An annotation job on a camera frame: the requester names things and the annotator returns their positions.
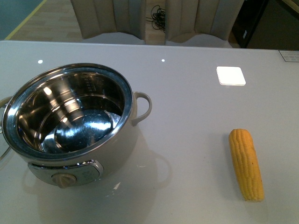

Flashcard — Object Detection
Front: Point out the yellow corn cob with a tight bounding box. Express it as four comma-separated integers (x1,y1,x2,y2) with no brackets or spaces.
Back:
228,129,264,202

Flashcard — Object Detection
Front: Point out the beige electric cooking pot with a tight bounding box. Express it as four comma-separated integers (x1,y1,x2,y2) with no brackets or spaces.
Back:
0,63,152,188

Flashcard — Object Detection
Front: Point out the beige chair right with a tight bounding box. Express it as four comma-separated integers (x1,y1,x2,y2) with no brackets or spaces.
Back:
165,0,244,48

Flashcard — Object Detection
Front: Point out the beige chair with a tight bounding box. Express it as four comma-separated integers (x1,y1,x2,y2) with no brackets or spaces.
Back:
71,0,146,45
165,0,244,48

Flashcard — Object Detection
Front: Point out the beige chair left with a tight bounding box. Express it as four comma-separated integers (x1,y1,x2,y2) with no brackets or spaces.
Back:
71,0,146,45

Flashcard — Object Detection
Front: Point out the dark grey cabinet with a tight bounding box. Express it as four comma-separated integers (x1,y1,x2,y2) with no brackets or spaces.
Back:
232,0,269,48

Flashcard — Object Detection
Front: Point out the table label sticker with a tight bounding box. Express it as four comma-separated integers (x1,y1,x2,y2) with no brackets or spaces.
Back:
279,50,299,62

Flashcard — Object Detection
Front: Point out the black cable bundle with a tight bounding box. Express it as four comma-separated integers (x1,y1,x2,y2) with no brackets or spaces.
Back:
146,4,166,33

